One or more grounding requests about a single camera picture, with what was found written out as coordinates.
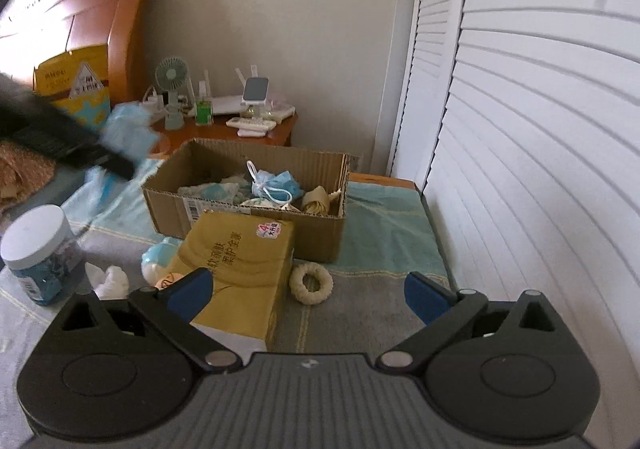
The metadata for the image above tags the blue and white round plush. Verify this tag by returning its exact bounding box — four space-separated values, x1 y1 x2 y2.
141 238 186 287

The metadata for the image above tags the wooden bed headboard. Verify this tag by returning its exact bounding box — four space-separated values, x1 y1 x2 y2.
0 0 163 105

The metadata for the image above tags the blue face mask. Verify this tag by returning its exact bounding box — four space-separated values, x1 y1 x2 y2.
245 160 306 205

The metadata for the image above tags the olive yellow tissue pack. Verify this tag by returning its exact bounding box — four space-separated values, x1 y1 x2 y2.
165 209 296 352

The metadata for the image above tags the green label spray bottle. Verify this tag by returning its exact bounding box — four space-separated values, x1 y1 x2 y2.
195 82 215 126

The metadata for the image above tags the smartphone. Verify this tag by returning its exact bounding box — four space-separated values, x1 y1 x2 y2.
242 76 270 105

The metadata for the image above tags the blue white patterned sachet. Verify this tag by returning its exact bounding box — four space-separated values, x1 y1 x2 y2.
177 180 241 205

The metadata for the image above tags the orange floral cloth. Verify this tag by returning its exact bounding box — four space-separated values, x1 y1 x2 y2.
0 142 63 217

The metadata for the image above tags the teal bed sheet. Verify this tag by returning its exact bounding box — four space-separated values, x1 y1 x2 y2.
30 164 101 216

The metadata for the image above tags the cardboard box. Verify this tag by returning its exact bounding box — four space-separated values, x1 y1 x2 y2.
141 138 362 264

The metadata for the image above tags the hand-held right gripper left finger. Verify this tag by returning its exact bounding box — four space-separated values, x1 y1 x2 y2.
55 266 241 372

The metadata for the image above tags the yellow snack bag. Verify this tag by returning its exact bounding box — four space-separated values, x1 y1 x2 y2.
33 45 112 130

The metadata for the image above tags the cream printed drawstring pouch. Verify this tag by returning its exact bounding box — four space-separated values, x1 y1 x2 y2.
300 185 341 216

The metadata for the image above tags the plastic jar with white lid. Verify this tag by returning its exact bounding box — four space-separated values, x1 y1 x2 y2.
0 204 86 307

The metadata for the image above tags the wooden nightstand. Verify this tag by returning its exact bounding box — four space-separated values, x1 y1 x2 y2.
112 102 299 165

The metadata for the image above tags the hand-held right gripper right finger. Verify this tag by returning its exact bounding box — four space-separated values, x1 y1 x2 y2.
375 270 558 372

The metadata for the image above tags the white louvered closet door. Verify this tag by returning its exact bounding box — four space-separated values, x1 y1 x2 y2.
425 0 640 432
387 0 472 195

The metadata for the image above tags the stack of blue face masks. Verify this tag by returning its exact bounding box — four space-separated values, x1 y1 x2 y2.
85 102 163 215

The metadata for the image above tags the white crumpled cloth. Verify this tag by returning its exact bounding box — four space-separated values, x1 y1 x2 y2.
85 265 131 301

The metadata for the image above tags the white router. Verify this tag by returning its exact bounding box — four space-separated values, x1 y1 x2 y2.
207 64 296 122

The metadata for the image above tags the cream woven ring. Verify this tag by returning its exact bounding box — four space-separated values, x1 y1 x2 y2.
289 263 334 305

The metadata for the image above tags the green mini desk fan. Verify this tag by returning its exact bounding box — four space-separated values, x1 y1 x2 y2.
155 56 191 130

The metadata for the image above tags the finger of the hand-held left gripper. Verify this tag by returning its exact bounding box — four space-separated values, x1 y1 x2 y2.
95 149 137 179

